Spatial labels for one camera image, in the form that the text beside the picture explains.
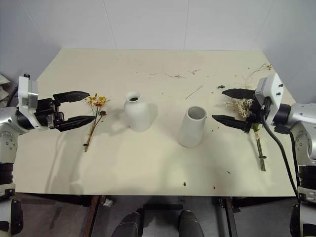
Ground white bottle-shaped ceramic vase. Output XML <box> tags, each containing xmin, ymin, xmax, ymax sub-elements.
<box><xmin>123</xmin><ymin>91</ymin><xmax>152</xmax><ymax>133</ymax></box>

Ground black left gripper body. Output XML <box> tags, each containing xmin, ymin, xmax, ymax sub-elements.
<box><xmin>34</xmin><ymin>97</ymin><xmax>65</xmax><ymax>130</ymax></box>

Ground pale crumpled bag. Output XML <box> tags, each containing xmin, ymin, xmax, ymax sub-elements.
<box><xmin>0</xmin><ymin>73</ymin><xmax>11</xmax><ymax>107</ymax></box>

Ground thin brown twig scraps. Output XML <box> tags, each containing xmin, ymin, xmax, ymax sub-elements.
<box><xmin>148</xmin><ymin>69</ymin><xmax>202</xmax><ymax>79</ymax></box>

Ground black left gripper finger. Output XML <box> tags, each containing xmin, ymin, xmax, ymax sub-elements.
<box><xmin>58</xmin><ymin>115</ymin><xmax>96</xmax><ymax>132</ymax></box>
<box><xmin>52</xmin><ymin>90</ymin><xmax>90</xmax><ymax>103</ymax></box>

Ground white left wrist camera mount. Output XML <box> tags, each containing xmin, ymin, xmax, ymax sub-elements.
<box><xmin>16</xmin><ymin>73</ymin><xmax>42</xmax><ymax>130</ymax></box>

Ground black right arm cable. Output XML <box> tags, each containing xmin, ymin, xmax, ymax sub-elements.
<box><xmin>261</xmin><ymin>116</ymin><xmax>299</xmax><ymax>197</ymax></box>

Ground yellow dried flower bunch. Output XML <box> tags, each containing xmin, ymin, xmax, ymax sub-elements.
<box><xmin>83</xmin><ymin>92</ymin><xmax>110</xmax><ymax>153</ymax></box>

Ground dried plant twig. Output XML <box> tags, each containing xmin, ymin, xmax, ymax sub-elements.
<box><xmin>240</xmin><ymin>63</ymin><xmax>273</xmax><ymax>90</ymax></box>

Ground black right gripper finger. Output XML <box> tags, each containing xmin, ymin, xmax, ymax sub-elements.
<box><xmin>221</xmin><ymin>88</ymin><xmax>256</xmax><ymax>100</ymax></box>
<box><xmin>211</xmin><ymin>114</ymin><xmax>249</xmax><ymax>134</ymax></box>

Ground pale loose straw stem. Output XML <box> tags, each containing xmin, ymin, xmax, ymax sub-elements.
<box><xmin>185</xmin><ymin>85</ymin><xmax>204</xmax><ymax>100</ymax></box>

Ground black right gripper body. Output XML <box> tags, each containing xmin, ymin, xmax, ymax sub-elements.
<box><xmin>245</xmin><ymin>96</ymin><xmax>273</xmax><ymax>130</ymax></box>

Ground dark rounded shape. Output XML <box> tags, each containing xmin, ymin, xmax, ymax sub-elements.
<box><xmin>178</xmin><ymin>209</ymin><xmax>206</xmax><ymax>237</ymax></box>
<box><xmin>111</xmin><ymin>208</ymin><xmax>146</xmax><ymax>237</ymax></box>

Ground white tapered ceramic vase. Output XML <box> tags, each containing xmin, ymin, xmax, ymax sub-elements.
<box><xmin>177</xmin><ymin>106</ymin><xmax>207</xmax><ymax>148</ymax></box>

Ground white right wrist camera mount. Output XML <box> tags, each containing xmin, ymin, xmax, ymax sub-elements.
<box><xmin>254</xmin><ymin>73</ymin><xmax>285</xmax><ymax>126</ymax></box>

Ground white dried flower bunch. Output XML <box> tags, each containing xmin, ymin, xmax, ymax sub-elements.
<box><xmin>213</xmin><ymin>97</ymin><xmax>268</xmax><ymax>172</ymax></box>

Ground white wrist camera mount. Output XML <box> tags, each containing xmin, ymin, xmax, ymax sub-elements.
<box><xmin>254</xmin><ymin>73</ymin><xmax>285</xmax><ymax>126</ymax></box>
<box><xmin>16</xmin><ymin>73</ymin><xmax>42</xmax><ymax>130</ymax></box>

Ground rusty brown metal bar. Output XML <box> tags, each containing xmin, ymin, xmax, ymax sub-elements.
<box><xmin>82</xmin><ymin>195</ymin><xmax>107</xmax><ymax>237</ymax></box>

